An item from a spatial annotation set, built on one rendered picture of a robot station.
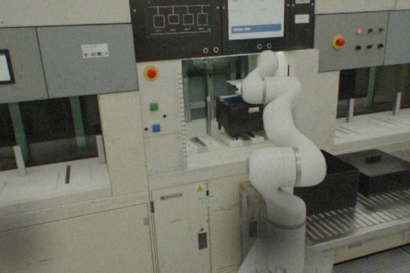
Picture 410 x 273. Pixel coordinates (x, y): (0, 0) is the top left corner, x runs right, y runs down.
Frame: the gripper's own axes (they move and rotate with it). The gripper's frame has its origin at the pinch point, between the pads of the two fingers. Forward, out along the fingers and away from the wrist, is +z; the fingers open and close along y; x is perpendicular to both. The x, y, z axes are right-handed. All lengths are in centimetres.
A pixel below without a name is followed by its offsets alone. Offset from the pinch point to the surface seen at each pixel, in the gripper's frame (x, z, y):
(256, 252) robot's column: -43, -87, -33
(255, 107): -11.2, -9.0, 5.8
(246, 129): -23.4, -8.3, 0.1
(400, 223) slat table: -44, -92, 27
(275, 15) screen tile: 37.2, -29.6, 5.7
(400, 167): -33, -67, 52
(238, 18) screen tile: 36.2, -29.5, -13.2
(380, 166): -33, -63, 44
